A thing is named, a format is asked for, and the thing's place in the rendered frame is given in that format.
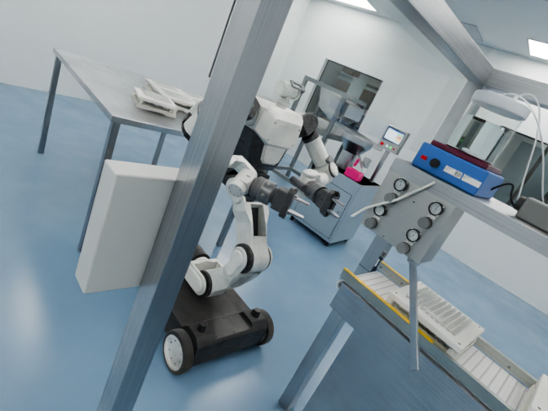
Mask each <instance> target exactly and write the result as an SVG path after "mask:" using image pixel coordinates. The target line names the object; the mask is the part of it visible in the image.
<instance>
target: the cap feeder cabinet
mask: <svg viewBox="0 0 548 411"><path fill-rule="evenodd" d="M337 167H338V166H337ZM344 172H345V170H343V169H341V168H339V167H338V176H337V177H334V179H333V180H332V181H331V182H330V183H327V184H326V185H325V187H326V188H328V189H329V190H337V191H338V192H340V198H339V200H340V201H341V202H342V203H343V204H344V205H345V207H341V206H340V205H338V204H336V206H335V207H334V209H333V211H334V212H335V213H336V214H337V215H338V216H339V219H336V218H335V217H334V216H333V215H331V214H330V215H329V216H327V217H324V216H323V215H322V214H321V213H320V208H318V207H317V206H316V204H314V203H313V202H312V201H311V200H309V199H308V198H307V197H306V198H302V197H299V198H301V199H303V200H304V201H306V202H308V203H310V205H309V206H305V205H303V204H301V203H298V202H296V201H294V203H293V205H292V206H291V208H290V209H291V210H293V211H295V212H297V213H299V214H301V215H302V216H304V217H303V219H299V218H297V217H295V216H293V215H291V217H290V219H291V220H294V218H296V219H297V220H298V221H300V222H301V223H303V224H304V225H305V226H307V227H308V228H310V229H311V230H312V231H313V232H315V233H316V234H317V235H319V236H320V237H322V238H323V239H324V240H326V242H325V246H328V245H329V244H331V243H334V242H338V241H345V242H347V240H348V239H352V238H353V236H354V235H355V234H356V231H357V229H358V227H359V226H360V221H361V219H362V218H363V216H364V214H365V211H366V210H364V211H362V212H361V213H359V214H357V215H356V216H354V217H351V215H352V214H354V213H355V212H357V211H359V210H361V209H363V208H365V207H366V206H369V205H370V203H371V201H372V200H373V198H374V196H375V194H376V192H377V191H378V189H379V187H380V185H379V184H377V183H375V182H373V183H371V182H369V179H368V178H366V177H365V176H363V178H362V180H361V181H360V182H358V181H355V180H353V179H350V178H349V177H347V176H346V175H345V174H344Z"/></svg>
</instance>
